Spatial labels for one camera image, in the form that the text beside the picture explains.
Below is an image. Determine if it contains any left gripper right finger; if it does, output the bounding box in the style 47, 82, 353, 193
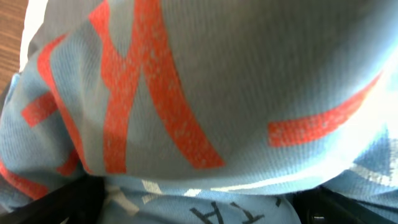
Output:
293, 187, 394, 224

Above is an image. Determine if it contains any light blue t-shirt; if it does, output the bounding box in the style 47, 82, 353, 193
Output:
1, 0, 397, 223

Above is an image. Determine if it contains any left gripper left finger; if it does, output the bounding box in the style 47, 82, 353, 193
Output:
1, 176, 105, 224

